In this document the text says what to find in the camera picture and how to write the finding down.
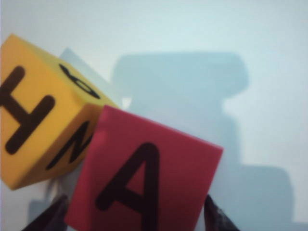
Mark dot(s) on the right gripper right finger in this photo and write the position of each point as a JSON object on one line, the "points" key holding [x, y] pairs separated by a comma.
{"points": [[215, 216]]}

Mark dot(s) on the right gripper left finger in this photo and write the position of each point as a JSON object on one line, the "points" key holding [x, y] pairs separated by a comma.
{"points": [[53, 216]]}

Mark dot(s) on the red foam block letter A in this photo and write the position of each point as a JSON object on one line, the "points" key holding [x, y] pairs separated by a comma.
{"points": [[180, 168]]}

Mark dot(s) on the yellow foam block letter H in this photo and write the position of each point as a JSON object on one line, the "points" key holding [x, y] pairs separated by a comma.
{"points": [[48, 134]]}

